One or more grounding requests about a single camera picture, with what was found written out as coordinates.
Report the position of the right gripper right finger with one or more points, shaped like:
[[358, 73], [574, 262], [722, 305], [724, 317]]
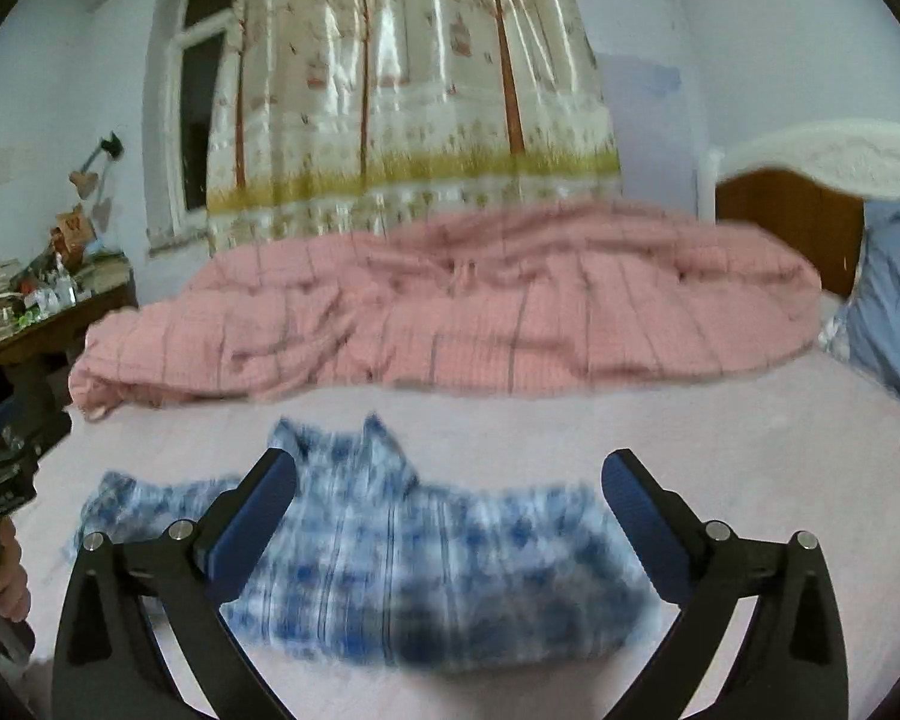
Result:
[[792, 662]]

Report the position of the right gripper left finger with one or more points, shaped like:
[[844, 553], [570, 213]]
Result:
[[107, 661]]

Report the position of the blue plaid shirt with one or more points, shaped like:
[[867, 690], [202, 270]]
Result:
[[373, 566]]

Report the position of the left hand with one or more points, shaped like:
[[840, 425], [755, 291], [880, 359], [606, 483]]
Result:
[[15, 596]]

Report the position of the dark wooden desk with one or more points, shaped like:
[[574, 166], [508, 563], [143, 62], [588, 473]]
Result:
[[66, 330]]

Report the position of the clear plastic bottle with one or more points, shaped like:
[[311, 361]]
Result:
[[65, 286]]

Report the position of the orange paper bag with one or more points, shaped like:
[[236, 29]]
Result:
[[72, 233]]

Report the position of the pink bed sheet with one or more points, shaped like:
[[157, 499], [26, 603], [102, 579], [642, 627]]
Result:
[[812, 445]]

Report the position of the blue floral pillow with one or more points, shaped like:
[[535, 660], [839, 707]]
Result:
[[865, 331]]

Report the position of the white framed window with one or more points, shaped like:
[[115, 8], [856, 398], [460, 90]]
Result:
[[184, 53]]

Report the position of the pink checked duvet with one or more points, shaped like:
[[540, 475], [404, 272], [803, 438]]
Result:
[[526, 302]]

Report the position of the white and brown headboard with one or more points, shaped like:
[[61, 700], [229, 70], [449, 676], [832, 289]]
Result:
[[807, 184]]

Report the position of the tree print curtain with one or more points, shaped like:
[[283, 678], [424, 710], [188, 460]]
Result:
[[361, 115]]

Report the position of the pink wall lamp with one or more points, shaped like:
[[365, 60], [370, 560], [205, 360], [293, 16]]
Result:
[[85, 179]]

